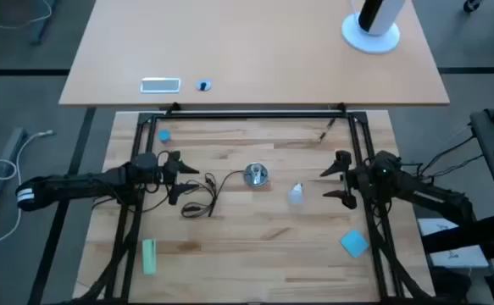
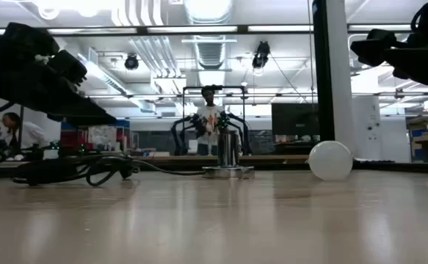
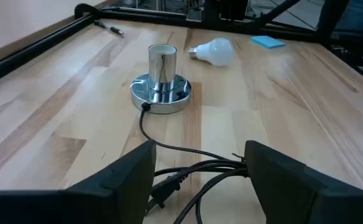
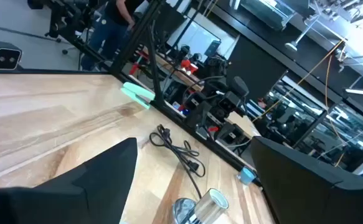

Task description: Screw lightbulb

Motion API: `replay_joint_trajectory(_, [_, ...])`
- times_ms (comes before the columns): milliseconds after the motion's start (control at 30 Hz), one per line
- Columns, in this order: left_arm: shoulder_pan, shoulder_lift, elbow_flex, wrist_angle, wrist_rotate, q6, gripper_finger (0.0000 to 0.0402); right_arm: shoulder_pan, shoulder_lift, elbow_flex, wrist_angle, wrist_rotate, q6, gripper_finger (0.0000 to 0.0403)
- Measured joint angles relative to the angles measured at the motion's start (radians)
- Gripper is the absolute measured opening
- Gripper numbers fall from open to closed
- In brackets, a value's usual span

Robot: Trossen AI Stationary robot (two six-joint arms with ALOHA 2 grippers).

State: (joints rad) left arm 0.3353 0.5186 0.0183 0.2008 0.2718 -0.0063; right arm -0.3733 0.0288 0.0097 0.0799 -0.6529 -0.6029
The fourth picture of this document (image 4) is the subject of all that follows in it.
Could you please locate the black lamp power cord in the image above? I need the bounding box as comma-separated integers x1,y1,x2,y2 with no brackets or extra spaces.
149,124,207,200

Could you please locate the lit computer monitor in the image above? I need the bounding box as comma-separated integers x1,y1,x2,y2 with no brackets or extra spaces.
166,17,222,63

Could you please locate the chrome lamp socket base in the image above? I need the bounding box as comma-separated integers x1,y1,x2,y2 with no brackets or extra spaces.
172,187,230,224

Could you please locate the orange hanging cable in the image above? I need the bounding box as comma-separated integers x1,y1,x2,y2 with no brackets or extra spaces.
252,39,347,169

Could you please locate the black office chair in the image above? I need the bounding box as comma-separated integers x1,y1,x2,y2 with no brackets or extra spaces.
27,0,101,55

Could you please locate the green rectangular strip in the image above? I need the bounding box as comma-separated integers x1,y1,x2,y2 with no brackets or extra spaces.
120,82,156,110

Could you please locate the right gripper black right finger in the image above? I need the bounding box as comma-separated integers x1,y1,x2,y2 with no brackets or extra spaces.
250,136,363,224

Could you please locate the person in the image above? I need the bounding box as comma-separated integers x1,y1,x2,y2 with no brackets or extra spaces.
81,0,146,72

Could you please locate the red plastic object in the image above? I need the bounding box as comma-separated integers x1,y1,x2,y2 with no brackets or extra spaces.
180,58,199,76

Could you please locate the black table camera box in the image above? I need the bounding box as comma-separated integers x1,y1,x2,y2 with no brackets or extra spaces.
0,40,23,72

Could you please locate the black aluminium rig frame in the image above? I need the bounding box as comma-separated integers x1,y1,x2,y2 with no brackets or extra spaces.
0,0,260,172

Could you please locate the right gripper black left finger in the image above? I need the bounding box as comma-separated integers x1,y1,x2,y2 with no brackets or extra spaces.
0,137,138,224

